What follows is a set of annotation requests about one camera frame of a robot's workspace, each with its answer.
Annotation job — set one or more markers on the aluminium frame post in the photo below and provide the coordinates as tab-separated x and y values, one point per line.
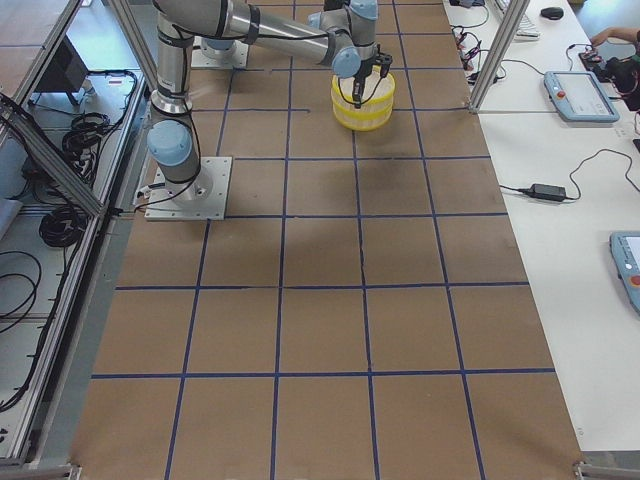
499	46

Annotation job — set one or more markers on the blue teach pendant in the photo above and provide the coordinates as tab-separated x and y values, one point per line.
579	97
624	248

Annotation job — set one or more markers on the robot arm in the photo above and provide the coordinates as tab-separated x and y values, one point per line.
217	35

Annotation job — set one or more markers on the black computer mouse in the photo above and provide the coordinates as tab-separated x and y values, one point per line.
552	13

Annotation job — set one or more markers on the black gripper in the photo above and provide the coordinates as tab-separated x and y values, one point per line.
362	75

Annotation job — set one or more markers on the black power brick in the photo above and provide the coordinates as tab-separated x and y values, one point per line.
547	192

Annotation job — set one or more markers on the yellow steamer layer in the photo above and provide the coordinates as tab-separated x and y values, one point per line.
359	120
378	93

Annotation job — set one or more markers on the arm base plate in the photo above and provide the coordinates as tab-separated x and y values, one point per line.
204	199

